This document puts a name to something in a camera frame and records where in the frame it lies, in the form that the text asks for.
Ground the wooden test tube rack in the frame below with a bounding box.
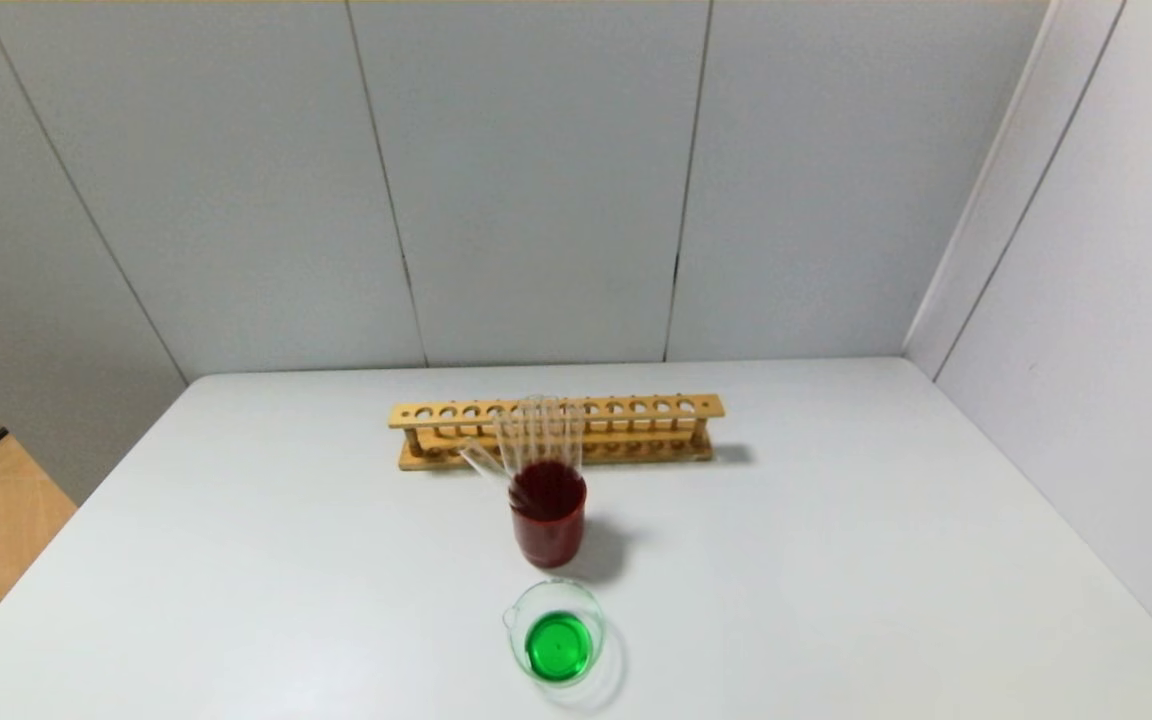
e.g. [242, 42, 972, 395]
[387, 394, 726, 471]

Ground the clear glass beaker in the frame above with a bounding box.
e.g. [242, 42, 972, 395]
[502, 580, 609, 688]

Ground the red plastic cup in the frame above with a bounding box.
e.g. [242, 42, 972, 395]
[507, 460, 589, 570]

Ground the test tube with blue pigment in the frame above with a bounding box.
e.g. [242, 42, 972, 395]
[459, 440, 519, 489]

